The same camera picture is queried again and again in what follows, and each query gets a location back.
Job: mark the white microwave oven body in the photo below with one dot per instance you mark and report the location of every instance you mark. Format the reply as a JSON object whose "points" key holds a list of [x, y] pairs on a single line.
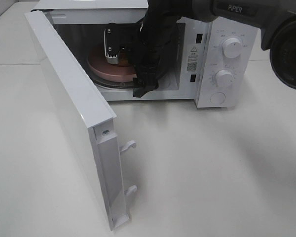
{"points": [[81, 24]]}

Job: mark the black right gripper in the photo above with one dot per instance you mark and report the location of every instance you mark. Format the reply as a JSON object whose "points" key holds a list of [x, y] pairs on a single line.
{"points": [[151, 41]]}

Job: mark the pink round plate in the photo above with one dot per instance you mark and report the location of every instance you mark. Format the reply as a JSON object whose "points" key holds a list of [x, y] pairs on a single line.
{"points": [[99, 66]]}

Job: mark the burger with sesame bun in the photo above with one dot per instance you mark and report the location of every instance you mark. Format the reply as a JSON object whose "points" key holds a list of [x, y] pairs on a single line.
{"points": [[124, 57]]}

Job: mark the white warning label sticker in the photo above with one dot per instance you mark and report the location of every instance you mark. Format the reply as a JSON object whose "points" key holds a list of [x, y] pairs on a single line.
{"points": [[193, 58]]}

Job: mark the white microwave knob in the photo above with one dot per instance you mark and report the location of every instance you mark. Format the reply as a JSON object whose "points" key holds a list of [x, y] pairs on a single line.
{"points": [[232, 47], [224, 78]]}

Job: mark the glass microwave turntable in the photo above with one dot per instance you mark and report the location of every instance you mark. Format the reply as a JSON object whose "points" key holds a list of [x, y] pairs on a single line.
{"points": [[164, 83]]}

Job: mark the round microwave door button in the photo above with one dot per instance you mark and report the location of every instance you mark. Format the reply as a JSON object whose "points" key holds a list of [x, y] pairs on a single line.
{"points": [[218, 98]]}

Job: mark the white microwave door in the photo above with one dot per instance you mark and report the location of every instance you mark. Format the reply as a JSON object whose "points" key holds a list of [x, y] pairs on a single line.
{"points": [[86, 118]]}

